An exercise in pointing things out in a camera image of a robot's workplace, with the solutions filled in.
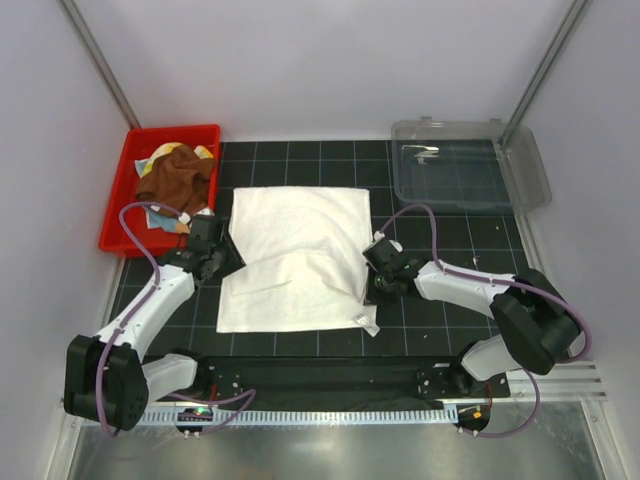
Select aluminium frame post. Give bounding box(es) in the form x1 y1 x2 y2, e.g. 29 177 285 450
56 0 141 129
499 0 592 146

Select red plastic bin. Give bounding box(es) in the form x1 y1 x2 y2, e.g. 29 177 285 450
98 124 221 258

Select brown towel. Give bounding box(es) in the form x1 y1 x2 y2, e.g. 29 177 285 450
135 142 217 216

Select clear plastic container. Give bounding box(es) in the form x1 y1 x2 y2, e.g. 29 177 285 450
390 117 551 215

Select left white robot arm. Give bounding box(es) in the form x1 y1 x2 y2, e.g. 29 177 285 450
63 215 244 436

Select aluminium rail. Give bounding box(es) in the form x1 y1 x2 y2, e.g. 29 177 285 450
147 363 604 407

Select left aluminium frame post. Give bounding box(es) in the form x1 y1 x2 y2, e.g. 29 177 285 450
56 0 141 129

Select right aluminium frame post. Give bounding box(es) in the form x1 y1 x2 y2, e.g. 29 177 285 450
499 0 592 146

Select black grid mat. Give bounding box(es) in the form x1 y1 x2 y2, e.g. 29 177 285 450
148 140 529 357

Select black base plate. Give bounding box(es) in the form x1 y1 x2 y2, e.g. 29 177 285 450
180 356 510 412

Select slotted cable duct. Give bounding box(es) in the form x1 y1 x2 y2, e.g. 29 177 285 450
137 403 458 428

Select colourful patterned towel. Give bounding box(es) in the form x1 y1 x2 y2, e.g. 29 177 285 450
134 145 216 234

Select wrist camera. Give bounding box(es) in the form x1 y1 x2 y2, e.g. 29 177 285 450
176 214 217 238
372 231 403 253

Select white towel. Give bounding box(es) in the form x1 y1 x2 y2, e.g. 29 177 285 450
216 186 380 337

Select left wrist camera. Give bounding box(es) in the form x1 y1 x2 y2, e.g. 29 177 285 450
176 214 217 238

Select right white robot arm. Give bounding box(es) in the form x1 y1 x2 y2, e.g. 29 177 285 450
363 239 584 396

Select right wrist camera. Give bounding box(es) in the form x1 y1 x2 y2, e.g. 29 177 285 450
372 231 403 253

